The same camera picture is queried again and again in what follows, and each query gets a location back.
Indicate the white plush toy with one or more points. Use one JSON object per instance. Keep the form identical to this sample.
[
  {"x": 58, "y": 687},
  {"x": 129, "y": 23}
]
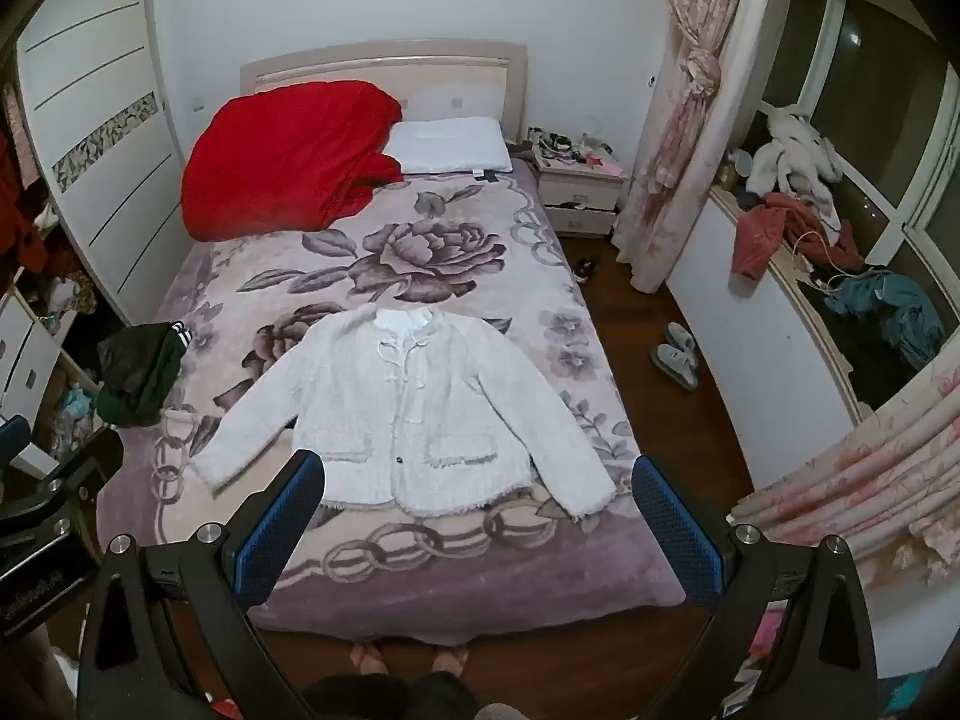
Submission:
[{"x": 795, "y": 154}]

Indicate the red garment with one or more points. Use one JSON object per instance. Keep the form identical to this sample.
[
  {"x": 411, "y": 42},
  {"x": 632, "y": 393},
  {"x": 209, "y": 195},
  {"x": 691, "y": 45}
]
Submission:
[{"x": 757, "y": 236}]

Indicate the beige wooden bed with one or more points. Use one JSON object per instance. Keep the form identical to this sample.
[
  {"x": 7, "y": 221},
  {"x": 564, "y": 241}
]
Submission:
[{"x": 450, "y": 71}]

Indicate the white drawer cabinet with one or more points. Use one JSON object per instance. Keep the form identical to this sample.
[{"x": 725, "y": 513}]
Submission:
[{"x": 26, "y": 360}]

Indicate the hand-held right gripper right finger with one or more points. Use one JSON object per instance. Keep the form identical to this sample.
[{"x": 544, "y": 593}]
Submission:
[{"x": 675, "y": 532}]

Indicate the floral plush blanket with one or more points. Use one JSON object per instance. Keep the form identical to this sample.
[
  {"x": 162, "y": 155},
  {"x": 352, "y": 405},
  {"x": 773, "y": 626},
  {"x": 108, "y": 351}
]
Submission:
[{"x": 465, "y": 240}]

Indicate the pink floral tied curtain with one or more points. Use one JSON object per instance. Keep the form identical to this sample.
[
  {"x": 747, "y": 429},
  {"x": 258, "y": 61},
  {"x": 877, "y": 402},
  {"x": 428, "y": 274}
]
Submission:
[{"x": 690, "y": 105}]

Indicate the nightstand clutter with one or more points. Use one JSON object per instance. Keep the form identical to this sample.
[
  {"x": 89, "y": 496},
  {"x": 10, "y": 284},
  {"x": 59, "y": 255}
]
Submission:
[{"x": 570, "y": 146}]

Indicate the grey fuzzy cloth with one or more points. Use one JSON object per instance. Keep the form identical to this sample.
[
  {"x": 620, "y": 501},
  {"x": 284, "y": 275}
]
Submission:
[{"x": 501, "y": 712}]

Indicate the red quilt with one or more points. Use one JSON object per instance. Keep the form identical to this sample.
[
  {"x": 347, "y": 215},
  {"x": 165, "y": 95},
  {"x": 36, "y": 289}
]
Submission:
[{"x": 292, "y": 157}]

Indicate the black garment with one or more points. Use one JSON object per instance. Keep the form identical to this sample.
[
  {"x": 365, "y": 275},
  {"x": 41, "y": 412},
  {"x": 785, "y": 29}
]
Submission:
[{"x": 862, "y": 349}]

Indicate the person's pink slipper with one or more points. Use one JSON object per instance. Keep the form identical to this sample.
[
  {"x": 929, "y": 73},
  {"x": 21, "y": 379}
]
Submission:
[
  {"x": 367, "y": 658},
  {"x": 450, "y": 660}
]

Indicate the person's left forearm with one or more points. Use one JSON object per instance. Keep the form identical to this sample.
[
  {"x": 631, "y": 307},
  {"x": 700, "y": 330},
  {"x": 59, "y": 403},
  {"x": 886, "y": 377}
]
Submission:
[{"x": 30, "y": 675}]

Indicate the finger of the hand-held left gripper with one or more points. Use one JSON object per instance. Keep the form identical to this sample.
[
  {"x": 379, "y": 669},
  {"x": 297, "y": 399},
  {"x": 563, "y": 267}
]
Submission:
[
  {"x": 82, "y": 469},
  {"x": 13, "y": 441}
]

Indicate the white fuzzy jacket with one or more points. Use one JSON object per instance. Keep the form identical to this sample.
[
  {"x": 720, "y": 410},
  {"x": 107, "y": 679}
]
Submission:
[{"x": 420, "y": 405}]

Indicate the white sliding-door wardrobe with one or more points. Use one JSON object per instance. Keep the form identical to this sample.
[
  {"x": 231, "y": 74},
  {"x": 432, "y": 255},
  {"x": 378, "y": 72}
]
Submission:
[{"x": 97, "y": 127}]

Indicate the black shoe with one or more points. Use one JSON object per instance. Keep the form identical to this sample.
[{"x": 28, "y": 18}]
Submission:
[{"x": 586, "y": 270}]

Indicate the person's dark trousers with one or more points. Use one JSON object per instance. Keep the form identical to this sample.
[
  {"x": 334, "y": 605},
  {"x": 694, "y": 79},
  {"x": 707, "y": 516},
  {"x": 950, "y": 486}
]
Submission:
[{"x": 390, "y": 699}]

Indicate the pink floral loose curtain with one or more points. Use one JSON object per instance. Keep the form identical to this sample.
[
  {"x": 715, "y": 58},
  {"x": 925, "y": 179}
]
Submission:
[{"x": 862, "y": 487}]

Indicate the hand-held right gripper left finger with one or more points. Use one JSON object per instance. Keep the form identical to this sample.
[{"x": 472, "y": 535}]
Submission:
[{"x": 279, "y": 532}]

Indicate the grey slipper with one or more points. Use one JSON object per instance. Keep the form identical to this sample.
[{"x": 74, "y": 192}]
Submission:
[
  {"x": 673, "y": 367},
  {"x": 682, "y": 339}
]

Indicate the window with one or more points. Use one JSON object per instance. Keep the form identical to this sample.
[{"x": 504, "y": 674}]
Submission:
[{"x": 892, "y": 90}]

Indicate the red hanging clothes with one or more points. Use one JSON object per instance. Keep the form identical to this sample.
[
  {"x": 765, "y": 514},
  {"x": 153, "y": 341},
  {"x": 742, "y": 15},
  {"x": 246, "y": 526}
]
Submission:
[{"x": 19, "y": 210}]

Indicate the white nightstand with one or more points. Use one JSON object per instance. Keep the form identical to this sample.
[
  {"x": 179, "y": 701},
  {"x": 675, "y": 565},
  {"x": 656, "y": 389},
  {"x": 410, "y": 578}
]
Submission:
[{"x": 581, "y": 191}]

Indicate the teal garment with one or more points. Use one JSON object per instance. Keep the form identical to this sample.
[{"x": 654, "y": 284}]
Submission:
[{"x": 907, "y": 307}]

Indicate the white pillow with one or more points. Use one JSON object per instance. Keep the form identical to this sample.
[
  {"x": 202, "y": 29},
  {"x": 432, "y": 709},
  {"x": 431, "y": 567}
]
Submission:
[{"x": 450, "y": 144}]

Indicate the dark green garment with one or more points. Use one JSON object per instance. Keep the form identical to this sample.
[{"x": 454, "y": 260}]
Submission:
[{"x": 142, "y": 375}]

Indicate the white window bench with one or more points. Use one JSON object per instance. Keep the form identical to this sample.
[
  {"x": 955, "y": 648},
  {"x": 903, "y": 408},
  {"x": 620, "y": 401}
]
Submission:
[{"x": 742, "y": 360}]

